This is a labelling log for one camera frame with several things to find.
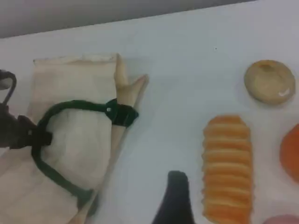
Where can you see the ridged golden bread roll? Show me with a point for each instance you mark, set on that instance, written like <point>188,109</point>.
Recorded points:
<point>226,168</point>

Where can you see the round beige bun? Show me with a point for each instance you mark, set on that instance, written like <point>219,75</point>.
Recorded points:
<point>268,81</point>

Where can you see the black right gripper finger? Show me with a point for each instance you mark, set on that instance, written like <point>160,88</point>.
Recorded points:
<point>177,200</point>

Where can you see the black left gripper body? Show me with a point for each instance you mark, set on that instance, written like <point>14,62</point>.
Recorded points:
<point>8,128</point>

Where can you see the orange fruit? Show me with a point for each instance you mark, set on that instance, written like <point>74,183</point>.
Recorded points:
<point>292,154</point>

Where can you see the pink peach toy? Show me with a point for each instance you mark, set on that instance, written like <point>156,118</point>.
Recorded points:
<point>282,219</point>

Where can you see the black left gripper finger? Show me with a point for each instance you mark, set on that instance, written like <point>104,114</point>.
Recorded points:
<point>26,124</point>
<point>37,139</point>

